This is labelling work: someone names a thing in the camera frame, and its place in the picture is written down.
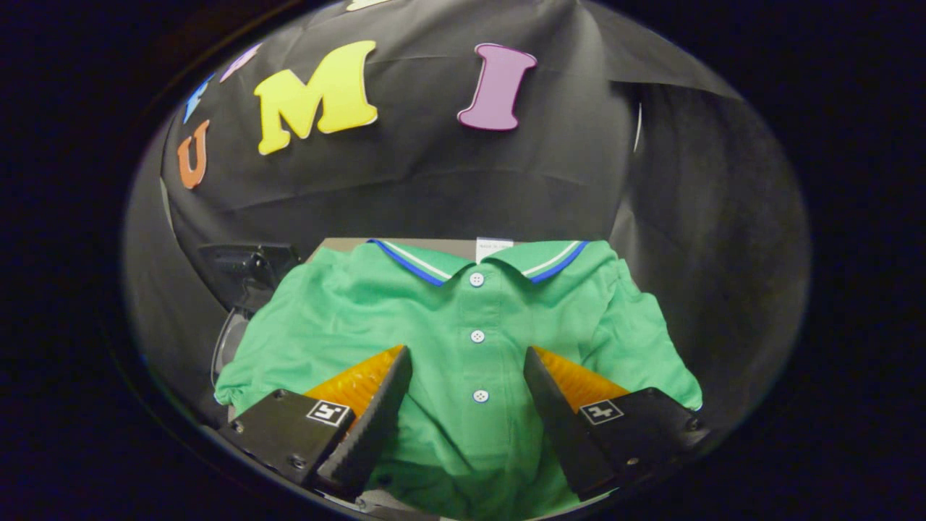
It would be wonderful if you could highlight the black backdrop cloth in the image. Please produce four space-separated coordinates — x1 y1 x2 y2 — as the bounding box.
123 0 811 435

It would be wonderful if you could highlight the grey small cabinet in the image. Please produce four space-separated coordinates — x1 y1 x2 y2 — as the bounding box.
307 237 480 263

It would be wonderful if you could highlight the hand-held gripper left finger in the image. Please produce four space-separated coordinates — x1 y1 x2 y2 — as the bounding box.
217 344 414 501

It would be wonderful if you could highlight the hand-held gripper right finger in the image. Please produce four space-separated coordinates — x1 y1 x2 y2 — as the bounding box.
523 346 710 501

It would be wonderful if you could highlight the green polo shirt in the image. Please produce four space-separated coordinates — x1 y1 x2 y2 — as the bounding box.
213 237 704 520

